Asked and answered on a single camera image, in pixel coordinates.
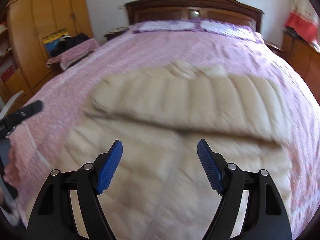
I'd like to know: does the beige quilted down jacket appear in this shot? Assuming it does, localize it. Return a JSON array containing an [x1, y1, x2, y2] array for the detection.
[[26, 59, 296, 240]]

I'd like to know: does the pink floral bedspread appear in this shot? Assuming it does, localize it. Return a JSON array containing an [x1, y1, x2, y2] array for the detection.
[[10, 31, 319, 239]]

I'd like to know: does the chair with pink cover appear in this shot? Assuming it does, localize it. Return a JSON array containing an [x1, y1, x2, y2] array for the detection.
[[46, 38, 100, 71]]

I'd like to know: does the blue yellow poster board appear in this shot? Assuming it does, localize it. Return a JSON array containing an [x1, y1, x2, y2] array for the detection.
[[42, 28, 69, 57]]

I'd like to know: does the black bag on chair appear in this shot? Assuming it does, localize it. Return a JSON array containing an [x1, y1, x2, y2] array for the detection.
[[51, 33, 89, 57]]

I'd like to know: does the orange wooden wardrobe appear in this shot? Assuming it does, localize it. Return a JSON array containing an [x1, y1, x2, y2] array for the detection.
[[4, 0, 93, 105]]

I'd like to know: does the dark wooden left nightstand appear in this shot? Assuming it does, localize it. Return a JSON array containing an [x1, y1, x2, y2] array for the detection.
[[104, 27, 129, 41]]

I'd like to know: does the dark wooden nightstand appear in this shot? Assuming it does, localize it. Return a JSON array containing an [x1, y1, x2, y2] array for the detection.
[[264, 41, 284, 57], [104, 27, 129, 41]]

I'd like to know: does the wooden drawer cabinet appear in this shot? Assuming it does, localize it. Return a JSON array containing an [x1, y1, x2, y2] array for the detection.
[[281, 31, 320, 102]]

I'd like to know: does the dark wooden right nightstand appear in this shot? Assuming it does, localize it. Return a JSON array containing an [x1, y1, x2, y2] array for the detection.
[[264, 41, 284, 57]]

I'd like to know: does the left purple ruffled pillow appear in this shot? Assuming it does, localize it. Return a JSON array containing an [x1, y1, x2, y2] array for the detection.
[[132, 20, 197, 34]]

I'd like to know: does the purple ruffled pillow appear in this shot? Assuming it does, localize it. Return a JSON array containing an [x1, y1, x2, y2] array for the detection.
[[132, 20, 197, 34], [199, 20, 254, 38]]

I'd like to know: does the right purple ruffled pillow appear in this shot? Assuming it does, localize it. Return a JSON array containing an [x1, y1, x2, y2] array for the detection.
[[199, 20, 254, 38]]

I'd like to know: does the cream and red curtain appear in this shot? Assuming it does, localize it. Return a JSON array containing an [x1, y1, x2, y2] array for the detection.
[[285, 0, 319, 43]]

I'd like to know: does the dark wooden headboard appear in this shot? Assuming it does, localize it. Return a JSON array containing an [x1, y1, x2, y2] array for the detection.
[[125, 0, 264, 32]]

